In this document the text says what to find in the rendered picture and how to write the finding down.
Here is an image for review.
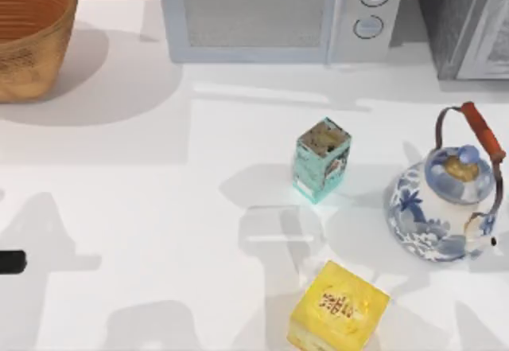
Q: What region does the yellow box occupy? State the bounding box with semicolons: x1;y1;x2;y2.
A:
286;259;391;351

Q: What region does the pale microwave oven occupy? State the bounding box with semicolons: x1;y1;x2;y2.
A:
155;0;409;65

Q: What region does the brown woven basket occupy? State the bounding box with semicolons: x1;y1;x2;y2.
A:
0;0;79;104

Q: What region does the blue and white teapot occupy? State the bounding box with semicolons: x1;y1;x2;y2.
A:
383;101;502;263

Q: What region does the microwave door handle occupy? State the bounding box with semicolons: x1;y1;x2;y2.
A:
326;0;344;65

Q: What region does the teal carton box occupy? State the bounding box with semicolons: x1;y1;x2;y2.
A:
293;116;352;205

